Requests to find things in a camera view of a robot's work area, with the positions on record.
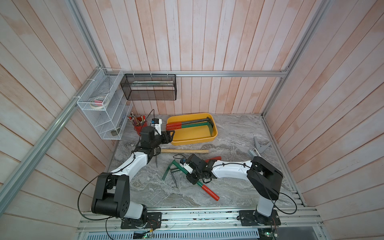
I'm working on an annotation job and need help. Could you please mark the yellow plastic storage box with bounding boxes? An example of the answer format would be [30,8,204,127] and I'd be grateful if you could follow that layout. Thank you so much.
[167,113,218,146]

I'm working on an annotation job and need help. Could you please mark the green hoe red grip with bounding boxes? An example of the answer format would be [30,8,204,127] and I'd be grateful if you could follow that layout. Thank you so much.
[166,122,213,136]
[162,161,220,201]

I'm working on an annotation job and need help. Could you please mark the grey speckled hoe red grip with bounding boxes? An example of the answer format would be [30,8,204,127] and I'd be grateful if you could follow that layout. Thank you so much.
[166,117,214,126]

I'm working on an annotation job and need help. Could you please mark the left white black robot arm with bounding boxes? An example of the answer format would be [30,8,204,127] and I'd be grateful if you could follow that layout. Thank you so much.
[91,124,175,226]

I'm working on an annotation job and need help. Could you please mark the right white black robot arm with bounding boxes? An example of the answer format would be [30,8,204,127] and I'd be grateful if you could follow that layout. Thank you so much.
[180,154,283,217]

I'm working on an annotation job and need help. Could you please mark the red metal pen bucket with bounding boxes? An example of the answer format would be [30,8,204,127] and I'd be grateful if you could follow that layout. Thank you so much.
[134,120,148,136]

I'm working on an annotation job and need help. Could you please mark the pens in red bucket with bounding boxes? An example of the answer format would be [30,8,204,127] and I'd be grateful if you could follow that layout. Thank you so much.
[128,112,147,127]

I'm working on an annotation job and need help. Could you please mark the tape roll on shelf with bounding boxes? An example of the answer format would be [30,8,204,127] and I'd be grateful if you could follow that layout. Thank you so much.
[89,96,110,110]

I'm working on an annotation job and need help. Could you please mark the wooden handle pick hammer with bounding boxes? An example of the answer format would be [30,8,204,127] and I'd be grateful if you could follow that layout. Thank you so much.
[147,147,210,167]

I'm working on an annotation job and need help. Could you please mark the black mesh wall basket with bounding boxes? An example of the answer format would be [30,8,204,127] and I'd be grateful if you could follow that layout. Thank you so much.
[120,74,178,101]

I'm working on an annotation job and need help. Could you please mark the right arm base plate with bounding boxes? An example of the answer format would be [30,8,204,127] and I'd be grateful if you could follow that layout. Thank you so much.
[237,210,281,227]

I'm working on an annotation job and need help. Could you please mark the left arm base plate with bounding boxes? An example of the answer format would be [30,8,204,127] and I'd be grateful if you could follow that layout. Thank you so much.
[121,212,162,230]

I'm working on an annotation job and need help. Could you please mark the white wire mesh shelf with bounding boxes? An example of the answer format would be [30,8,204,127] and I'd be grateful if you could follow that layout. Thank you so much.
[77,68,133,140]

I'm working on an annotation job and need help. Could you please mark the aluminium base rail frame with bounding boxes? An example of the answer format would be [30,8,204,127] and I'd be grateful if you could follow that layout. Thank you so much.
[75,207,329,240]

